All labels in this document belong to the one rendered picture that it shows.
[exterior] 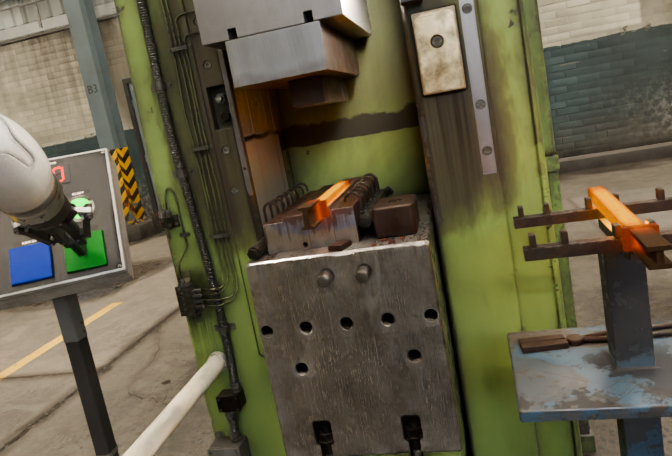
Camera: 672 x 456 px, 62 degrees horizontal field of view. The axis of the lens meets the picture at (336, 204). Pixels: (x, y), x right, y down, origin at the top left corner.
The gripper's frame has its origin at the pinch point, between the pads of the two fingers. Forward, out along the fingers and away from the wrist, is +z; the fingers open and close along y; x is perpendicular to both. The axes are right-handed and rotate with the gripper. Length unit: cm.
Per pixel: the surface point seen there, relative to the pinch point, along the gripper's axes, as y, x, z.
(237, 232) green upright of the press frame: 30.3, 4.2, 25.1
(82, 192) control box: 0.9, 13.0, 5.4
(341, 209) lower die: 51, -5, 1
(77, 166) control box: 0.6, 19.2, 5.4
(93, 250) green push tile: 1.7, -0.4, 4.7
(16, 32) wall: -187, 566, 570
